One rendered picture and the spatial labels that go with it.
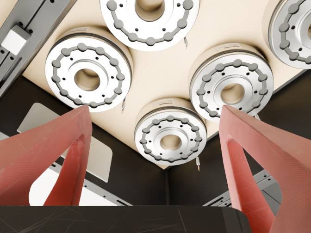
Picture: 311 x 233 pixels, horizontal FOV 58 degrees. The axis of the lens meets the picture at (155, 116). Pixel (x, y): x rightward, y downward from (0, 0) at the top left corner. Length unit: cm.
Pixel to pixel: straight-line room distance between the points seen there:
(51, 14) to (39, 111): 16
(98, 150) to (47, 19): 20
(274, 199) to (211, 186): 22
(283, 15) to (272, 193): 34
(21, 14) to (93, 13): 11
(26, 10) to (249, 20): 24
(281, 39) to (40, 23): 25
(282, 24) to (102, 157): 27
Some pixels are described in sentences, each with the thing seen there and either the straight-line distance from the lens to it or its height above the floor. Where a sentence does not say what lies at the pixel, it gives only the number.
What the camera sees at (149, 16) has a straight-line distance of 32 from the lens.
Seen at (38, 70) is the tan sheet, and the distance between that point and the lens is 40.
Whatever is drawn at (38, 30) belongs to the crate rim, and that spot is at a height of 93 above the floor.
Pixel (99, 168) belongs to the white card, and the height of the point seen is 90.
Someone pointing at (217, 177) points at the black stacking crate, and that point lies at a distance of 40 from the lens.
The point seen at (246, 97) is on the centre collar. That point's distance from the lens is 36.
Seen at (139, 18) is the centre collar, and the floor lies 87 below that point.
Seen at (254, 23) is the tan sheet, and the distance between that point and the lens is 36.
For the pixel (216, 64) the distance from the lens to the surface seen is 34.
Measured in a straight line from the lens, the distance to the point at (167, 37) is 32.
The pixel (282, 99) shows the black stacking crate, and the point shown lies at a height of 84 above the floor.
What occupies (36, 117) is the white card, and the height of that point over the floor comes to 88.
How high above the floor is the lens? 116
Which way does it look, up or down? 54 degrees down
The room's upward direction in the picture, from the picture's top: 180 degrees clockwise
